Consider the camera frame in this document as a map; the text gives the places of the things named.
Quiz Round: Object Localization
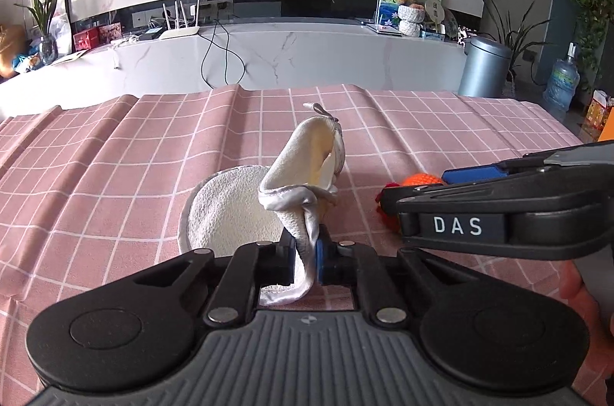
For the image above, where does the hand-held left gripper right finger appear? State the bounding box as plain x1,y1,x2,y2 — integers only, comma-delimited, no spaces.
314,228,480,326

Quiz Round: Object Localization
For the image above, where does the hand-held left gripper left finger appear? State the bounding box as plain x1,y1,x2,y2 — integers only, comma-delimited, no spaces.
127,229,297,326

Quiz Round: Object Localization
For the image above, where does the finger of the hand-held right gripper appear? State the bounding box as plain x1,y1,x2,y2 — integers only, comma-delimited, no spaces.
381,165,592,217
441,152,562,185

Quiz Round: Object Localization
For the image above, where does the orange knitted toy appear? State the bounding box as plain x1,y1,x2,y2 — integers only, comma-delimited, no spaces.
375,172,446,235

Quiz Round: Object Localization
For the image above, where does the white round cloth pad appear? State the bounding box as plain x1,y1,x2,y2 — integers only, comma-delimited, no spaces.
258,101,346,307
181,166,284,258

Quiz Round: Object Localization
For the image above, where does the person's right hand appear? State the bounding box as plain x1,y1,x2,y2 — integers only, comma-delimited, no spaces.
559,259,614,335

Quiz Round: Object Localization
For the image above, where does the potted long-leaf plant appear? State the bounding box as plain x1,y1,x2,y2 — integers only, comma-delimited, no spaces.
477,0,552,97

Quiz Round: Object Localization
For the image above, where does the grey metal trash can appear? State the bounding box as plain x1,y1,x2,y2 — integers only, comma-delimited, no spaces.
458,36,513,97

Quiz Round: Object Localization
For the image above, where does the orange carton box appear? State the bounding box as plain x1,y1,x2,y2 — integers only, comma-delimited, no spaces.
583,89,614,143

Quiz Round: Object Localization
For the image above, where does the blue water bottle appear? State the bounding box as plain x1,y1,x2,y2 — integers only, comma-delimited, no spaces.
543,42,580,112

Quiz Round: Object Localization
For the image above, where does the white round fan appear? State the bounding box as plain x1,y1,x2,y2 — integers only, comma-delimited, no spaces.
425,0,447,24

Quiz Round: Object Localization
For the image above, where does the pink checked tablecloth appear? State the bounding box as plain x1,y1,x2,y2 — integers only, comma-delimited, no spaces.
0,84,614,406

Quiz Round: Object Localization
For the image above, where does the green and blue picture card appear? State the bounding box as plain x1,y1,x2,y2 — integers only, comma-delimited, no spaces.
379,0,444,33

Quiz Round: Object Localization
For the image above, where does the tall leafy green plant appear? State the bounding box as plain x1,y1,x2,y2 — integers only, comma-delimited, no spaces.
561,0,614,95

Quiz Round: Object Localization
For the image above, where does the white marble television console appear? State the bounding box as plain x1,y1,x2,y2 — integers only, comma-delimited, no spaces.
0,17,468,119

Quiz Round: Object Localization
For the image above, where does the white router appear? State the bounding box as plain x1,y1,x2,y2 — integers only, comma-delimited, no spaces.
158,0,201,40

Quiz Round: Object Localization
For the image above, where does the pink printed box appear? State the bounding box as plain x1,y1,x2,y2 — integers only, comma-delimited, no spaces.
98,22,123,45

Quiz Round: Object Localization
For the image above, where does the red box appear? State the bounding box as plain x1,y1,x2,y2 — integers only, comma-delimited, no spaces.
73,27,100,51

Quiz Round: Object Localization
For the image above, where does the plant in glass vase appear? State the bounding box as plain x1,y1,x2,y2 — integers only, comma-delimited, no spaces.
14,0,73,65

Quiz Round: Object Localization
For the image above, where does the black framed picture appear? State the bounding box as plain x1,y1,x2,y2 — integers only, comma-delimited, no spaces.
48,0,73,54

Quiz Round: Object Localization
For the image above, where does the black cable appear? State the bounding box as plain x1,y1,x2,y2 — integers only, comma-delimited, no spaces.
200,18,246,89

